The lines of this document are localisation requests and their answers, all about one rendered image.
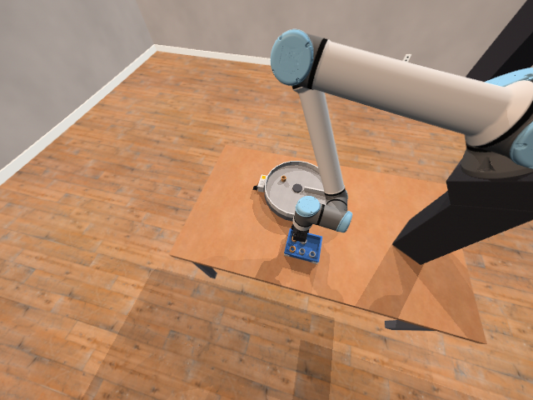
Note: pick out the blue crate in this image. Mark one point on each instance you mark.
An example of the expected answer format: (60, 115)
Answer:
(312, 244)

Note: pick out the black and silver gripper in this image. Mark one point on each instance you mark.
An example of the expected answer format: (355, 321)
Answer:
(296, 237)

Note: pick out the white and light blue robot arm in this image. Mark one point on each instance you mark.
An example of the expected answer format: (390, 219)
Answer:
(490, 115)

